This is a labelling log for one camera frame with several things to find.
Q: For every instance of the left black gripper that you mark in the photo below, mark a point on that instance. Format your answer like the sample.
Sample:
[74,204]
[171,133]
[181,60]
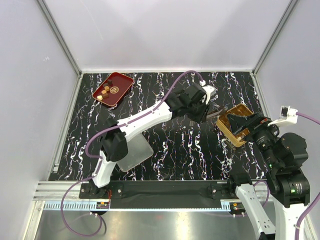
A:
[201,117]

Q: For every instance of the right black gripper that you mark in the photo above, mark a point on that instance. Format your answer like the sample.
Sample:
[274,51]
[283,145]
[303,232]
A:
[254,122]

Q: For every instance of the gold chocolate box tray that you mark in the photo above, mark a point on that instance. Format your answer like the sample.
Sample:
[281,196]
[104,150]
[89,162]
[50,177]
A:
[235,141]

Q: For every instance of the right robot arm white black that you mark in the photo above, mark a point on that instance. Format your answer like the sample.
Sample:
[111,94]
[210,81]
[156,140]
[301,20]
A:
[284,156]

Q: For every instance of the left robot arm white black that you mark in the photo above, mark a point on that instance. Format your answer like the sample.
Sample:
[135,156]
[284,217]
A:
[123,143]

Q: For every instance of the chocolate pieces in tray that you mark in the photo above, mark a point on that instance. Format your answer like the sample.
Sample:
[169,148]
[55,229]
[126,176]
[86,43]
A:
[106,87]

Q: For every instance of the silver square tin lid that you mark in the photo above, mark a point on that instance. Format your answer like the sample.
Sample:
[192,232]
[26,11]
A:
[139,150]

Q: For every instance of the red lacquer tray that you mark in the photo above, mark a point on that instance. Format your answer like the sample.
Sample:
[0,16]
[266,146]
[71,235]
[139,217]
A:
[121,84]

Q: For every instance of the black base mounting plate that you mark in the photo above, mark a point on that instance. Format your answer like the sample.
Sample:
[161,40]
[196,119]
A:
[176,192]

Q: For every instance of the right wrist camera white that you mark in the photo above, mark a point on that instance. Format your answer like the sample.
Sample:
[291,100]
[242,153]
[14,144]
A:
[288,116]

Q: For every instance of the aluminium frame rail front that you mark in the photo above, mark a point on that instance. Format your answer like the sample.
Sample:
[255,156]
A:
[115,205]

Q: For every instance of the right aluminium corner post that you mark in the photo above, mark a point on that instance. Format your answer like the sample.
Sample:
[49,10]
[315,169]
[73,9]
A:
[275,35]

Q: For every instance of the aluminium corner post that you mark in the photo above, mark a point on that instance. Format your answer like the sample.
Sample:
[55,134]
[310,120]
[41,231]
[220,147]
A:
[275,35]
[58,35]

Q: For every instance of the left aluminium corner post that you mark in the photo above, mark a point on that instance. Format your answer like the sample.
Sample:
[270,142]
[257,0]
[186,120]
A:
[58,35]

